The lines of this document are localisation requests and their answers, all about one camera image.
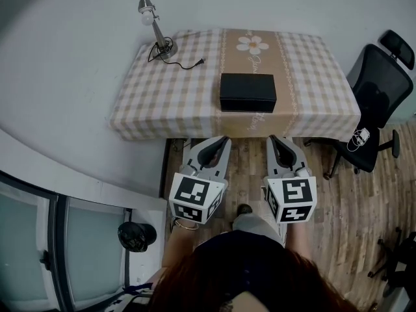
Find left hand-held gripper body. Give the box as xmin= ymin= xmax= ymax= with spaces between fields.
xmin=168 ymin=164 xmax=228 ymax=226

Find black tissue box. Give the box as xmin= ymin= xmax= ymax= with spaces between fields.
xmin=219 ymin=73 xmax=278 ymax=112

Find metal desk lamp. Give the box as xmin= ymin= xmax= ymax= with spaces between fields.
xmin=138 ymin=0 xmax=179 ymax=60

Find thin metal bracelet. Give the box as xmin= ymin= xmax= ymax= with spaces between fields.
xmin=172 ymin=216 xmax=200 ymax=231

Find black white patterned bag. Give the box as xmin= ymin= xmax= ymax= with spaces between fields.
xmin=110 ymin=283 xmax=153 ymax=312

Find black swivel chair base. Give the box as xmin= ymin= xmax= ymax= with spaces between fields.
xmin=367 ymin=227 xmax=416 ymax=297

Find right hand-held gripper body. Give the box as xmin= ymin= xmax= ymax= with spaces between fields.
xmin=263 ymin=166 xmax=318 ymax=224

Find person's right forearm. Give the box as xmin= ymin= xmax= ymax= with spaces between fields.
xmin=285 ymin=221 xmax=313 ymax=260

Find black mesh office chair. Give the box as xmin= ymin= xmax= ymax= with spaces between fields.
xmin=304 ymin=29 xmax=416 ymax=179

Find black lamp power cable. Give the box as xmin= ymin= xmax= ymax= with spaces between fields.
xmin=148 ymin=37 xmax=207 ymax=70

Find dark table leg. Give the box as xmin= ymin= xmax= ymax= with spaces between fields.
xmin=158 ymin=138 xmax=172 ymax=198

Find dark framed glass window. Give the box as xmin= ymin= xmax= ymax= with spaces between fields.
xmin=0 ymin=170 xmax=133 ymax=312

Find checkered flower tablecloth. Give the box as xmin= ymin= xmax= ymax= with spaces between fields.
xmin=109 ymin=27 xmax=362 ymax=142

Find person's grey trouser leg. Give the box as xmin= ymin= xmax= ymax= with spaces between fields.
xmin=231 ymin=213 xmax=287 ymax=248

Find white charger with cable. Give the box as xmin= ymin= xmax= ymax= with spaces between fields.
xmin=346 ymin=127 xmax=371 ymax=152

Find person's left forearm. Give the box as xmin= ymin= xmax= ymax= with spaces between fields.
xmin=161 ymin=218 xmax=200 ymax=268

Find person's dark top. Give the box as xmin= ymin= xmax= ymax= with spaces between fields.
xmin=193 ymin=231 xmax=289 ymax=312

